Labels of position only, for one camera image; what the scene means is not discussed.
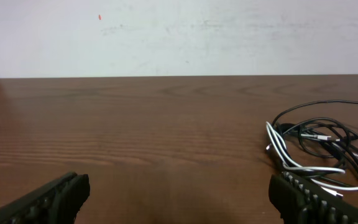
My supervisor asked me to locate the black cable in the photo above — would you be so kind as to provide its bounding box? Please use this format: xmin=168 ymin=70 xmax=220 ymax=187
xmin=267 ymin=99 xmax=358 ymax=215

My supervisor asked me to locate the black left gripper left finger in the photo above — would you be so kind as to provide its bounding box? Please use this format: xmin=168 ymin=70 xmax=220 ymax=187
xmin=0 ymin=172 xmax=90 ymax=224

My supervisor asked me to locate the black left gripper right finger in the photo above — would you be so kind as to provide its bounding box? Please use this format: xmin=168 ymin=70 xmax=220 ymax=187
xmin=268 ymin=171 xmax=358 ymax=224

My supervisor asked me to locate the white usb cable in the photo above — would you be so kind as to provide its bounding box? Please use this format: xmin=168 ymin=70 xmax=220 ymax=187
xmin=265 ymin=121 xmax=358 ymax=198

